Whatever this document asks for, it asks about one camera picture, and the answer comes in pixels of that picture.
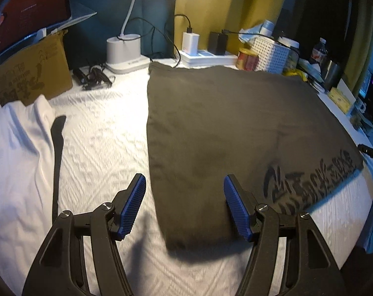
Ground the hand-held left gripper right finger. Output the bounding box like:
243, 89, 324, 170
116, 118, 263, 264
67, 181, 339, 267
223, 174, 349, 296

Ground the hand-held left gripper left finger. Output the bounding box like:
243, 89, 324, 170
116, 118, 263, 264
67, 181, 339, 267
22, 173, 147, 296

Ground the brown t-shirt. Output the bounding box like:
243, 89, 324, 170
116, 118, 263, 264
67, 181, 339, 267
146, 61, 365, 251

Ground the computer monitor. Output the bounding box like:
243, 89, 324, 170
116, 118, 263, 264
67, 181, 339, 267
357, 67, 373, 99

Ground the white textured table cover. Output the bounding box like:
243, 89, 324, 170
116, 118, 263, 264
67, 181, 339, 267
0, 58, 373, 296

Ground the steel tumbler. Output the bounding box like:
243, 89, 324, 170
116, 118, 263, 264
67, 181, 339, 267
320, 57, 343, 92

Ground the yellow curtain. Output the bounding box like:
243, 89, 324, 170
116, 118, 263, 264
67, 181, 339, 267
173, 0, 292, 60
343, 0, 373, 97

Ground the yellow snack bag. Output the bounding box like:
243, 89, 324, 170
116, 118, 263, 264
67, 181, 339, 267
283, 68, 309, 82

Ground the plastic water bottle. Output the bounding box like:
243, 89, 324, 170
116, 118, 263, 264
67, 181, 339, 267
311, 37, 328, 65

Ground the white cloth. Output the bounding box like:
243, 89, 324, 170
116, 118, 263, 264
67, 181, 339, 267
0, 95, 61, 284

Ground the clear jar with white lid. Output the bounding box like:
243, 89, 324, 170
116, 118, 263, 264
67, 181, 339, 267
277, 36, 300, 70

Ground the white perforated plastic basket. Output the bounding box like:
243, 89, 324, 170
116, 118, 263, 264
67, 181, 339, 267
249, 35, 291, 75

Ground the red and gold tin can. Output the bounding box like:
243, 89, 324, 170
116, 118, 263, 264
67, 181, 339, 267
236, 47, 260, 72

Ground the white desk lamp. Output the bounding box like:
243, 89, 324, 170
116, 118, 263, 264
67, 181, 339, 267
106, 0, 152, 75

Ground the white power strip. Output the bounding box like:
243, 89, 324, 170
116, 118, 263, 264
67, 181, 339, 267
178, 49, 239, 69

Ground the blue and white bottle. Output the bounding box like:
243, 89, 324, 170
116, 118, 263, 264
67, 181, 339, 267
260, 20, 275, 38

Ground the cardboard box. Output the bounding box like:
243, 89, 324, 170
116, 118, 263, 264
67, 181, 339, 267
0, 29, 74, 106

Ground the black charger adapter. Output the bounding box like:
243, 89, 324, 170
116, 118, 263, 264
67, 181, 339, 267
208, 31, 229, 56

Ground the white charger adapter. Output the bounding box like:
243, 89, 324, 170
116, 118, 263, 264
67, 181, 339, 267
182, 31, 199, 55

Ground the dark teal curtain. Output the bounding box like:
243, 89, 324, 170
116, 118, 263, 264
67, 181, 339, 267
62, 0, 178, 69

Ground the black strap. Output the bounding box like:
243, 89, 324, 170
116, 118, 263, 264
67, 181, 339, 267
50, 115, 67, 223

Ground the black cable bundle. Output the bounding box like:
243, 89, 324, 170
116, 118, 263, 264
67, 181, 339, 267
73, 64, 115, 92

